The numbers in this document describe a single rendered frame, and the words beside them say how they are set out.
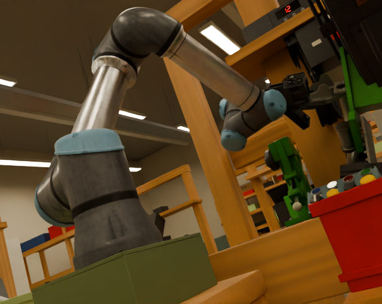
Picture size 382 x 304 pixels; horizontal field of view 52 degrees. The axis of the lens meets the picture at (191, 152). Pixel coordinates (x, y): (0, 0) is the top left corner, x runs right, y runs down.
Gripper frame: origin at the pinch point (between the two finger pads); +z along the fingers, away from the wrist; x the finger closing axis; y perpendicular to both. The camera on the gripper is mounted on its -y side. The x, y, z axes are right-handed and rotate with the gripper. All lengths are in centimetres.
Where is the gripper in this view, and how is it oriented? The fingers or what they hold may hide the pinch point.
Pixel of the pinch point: (341, 92)
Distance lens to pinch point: 117.5
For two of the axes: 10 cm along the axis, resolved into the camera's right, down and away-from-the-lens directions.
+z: 8.6, -1.4, -4.9
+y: -4.2, -7.4, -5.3
